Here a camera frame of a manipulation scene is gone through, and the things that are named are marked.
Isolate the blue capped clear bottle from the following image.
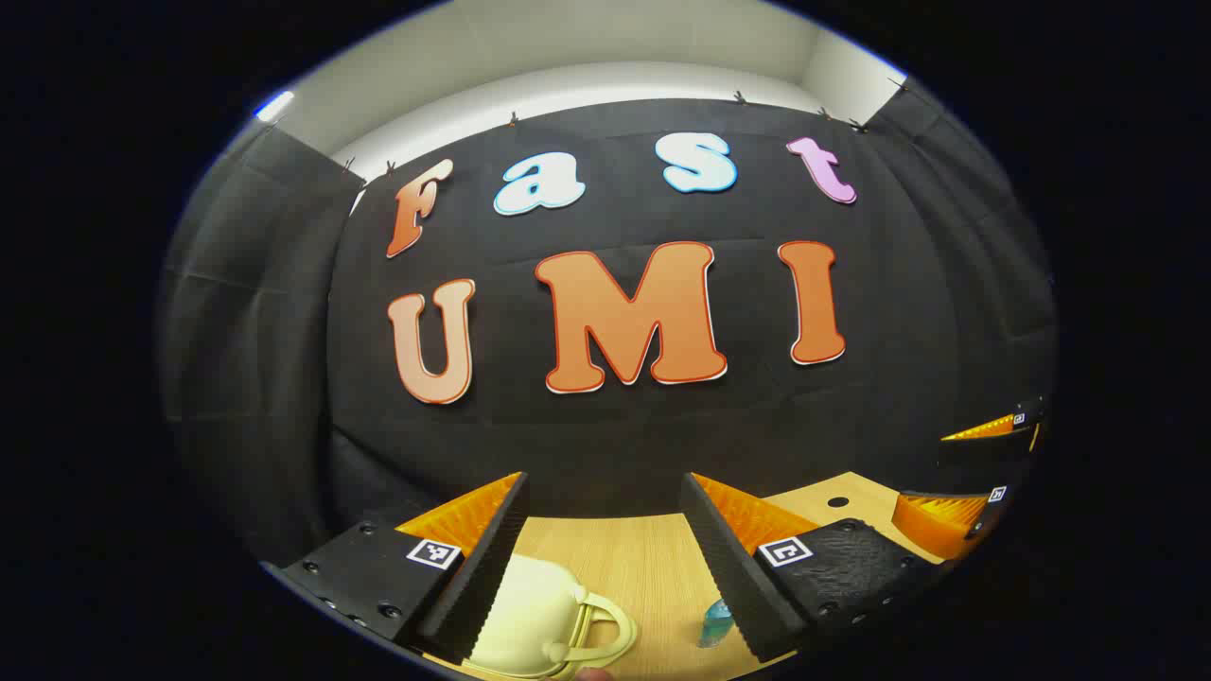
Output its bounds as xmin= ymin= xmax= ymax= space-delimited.
xmin=697 ymin=596 xmax=736 ymax=650

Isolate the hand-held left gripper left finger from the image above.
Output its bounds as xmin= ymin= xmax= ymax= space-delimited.
xmin=274 ymin=471 xmax=531 ymax=665

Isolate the small cream suitcase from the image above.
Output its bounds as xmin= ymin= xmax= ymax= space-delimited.
xmin=464 ymin=553 xmax=638 ymax=680

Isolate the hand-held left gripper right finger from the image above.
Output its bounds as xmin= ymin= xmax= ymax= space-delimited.
xmin=678 ymin=471 xmax=947 ymax=663

